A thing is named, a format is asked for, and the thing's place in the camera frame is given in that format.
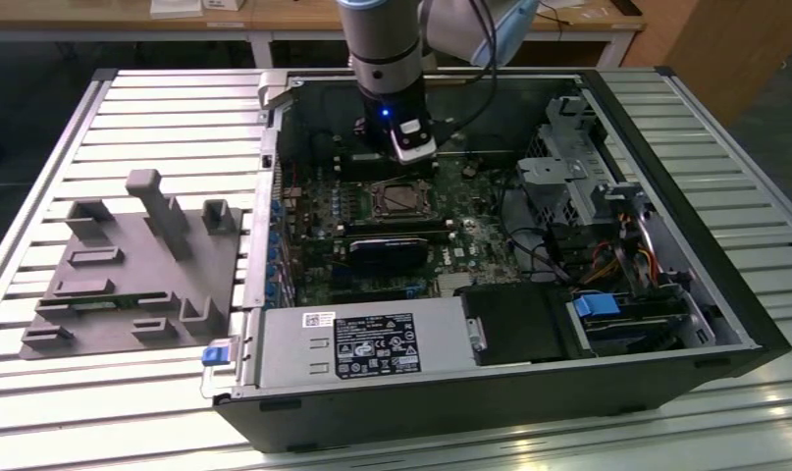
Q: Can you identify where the green motherboard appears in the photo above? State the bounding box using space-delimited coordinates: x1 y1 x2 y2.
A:
274 146 526 308

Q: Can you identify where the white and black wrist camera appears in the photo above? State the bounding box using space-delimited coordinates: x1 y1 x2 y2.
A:
390 117 439 166

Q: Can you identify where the CPU socket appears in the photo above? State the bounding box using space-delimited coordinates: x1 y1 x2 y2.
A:
366 179 442 220

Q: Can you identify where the blue disk carrier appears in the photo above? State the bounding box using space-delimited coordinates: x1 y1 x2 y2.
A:
569 291 718 358

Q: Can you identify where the silver square CPU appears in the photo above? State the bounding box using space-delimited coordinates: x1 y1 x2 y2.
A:
381 186 429 211

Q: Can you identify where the blue plastic case latch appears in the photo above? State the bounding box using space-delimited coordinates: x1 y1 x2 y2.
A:
198 345 234 368

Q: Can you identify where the yellow power wire bundle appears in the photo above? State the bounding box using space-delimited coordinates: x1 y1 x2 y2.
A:
582 210 663 290

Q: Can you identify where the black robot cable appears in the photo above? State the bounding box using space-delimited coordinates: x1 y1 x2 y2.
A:
431 0 506 151

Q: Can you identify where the white paper box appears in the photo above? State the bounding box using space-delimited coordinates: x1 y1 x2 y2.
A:
149 0 202 20

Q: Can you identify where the wooden desk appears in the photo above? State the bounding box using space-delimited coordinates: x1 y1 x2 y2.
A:
0 0 647 70

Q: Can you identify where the black PC case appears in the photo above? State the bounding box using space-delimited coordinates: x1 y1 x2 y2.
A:
202 66 792 455

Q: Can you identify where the silver perforated drive cage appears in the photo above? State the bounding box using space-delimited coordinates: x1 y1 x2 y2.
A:
517 95 637 228

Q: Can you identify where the silver power supply box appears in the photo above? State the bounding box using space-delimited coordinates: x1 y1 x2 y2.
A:
249 296 486 392

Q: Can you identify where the black RAM stick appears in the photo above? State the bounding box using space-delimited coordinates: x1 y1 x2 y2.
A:
349 226 453 240
346 219 449 232

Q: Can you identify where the grey parts rack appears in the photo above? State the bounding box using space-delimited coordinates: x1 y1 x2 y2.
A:
16 168 251 363

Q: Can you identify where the black plastic shroud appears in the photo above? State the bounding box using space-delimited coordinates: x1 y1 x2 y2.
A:
454 283 581 368

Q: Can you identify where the metal socket cover frame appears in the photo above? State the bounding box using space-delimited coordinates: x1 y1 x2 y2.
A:
369 180 441 217

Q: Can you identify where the wooden cabinet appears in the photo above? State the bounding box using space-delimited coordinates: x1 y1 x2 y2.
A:
621 0 792 128

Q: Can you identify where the black graphics card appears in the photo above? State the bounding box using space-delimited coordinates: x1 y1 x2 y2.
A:
345 236 431 275

